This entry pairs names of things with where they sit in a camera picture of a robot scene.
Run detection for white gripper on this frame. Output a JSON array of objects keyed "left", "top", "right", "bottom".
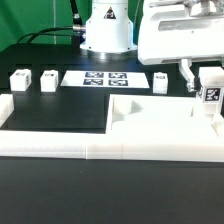
[{"left": 138, "top": 1, "right": 224, "bottom": 92}]

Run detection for white square table top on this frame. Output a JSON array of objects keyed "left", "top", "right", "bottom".
[{"left": 106, "top": 94, "right": 224, "bottom": 137}]

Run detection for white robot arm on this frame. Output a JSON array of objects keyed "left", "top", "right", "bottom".
[{"left": 80, "top": 0, "right": 224, "bottom": 91}]

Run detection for white sheet with markers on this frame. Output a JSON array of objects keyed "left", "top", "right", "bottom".
[{"left": 61, "top": 70, "right": 149, "bottom": 88}]

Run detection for white U-shaped obstacle fence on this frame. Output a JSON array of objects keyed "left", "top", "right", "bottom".
[{"left": 0, "top": 93, "right": 224, "bottom": 163}]

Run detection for black cables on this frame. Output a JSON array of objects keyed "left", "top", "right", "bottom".
[{"left": 16, "top": 0, "right": 88, "bottom": 44}]

